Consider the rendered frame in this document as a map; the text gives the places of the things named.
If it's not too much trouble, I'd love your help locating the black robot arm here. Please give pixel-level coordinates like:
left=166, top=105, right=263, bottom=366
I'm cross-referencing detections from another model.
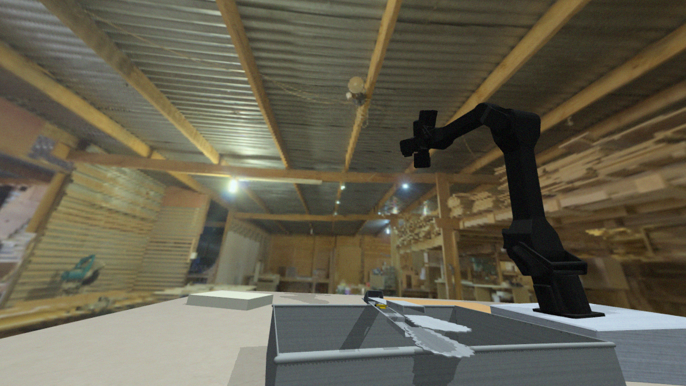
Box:
left=400, top=102, right=605, bottom=319

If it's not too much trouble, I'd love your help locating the light brown wooden board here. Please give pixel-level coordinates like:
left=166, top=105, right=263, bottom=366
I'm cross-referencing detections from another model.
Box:
left=383, top=298, right=491, bottom=313

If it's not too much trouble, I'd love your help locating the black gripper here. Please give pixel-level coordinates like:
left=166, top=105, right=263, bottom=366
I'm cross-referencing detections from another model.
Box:
left=413, top=120, right=431, bottom=168

